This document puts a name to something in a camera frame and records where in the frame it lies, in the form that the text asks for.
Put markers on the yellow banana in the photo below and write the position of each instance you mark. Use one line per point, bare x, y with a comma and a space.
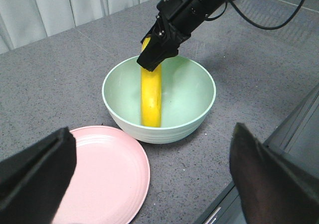
151, 97

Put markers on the pink plate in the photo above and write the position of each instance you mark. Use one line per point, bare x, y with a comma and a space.
111, 178

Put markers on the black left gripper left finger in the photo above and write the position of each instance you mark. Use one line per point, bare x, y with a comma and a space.
34, 181

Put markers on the white curtain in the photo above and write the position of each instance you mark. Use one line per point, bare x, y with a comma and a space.
25, 21

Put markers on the green bowl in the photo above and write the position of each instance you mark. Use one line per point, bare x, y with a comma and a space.
187, 95

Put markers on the grey cabinet front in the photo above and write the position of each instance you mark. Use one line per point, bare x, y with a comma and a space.
296, 138

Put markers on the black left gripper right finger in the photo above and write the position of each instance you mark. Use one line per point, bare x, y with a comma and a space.
272, 189

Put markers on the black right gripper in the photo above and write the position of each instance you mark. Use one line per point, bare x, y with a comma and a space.
175, 22

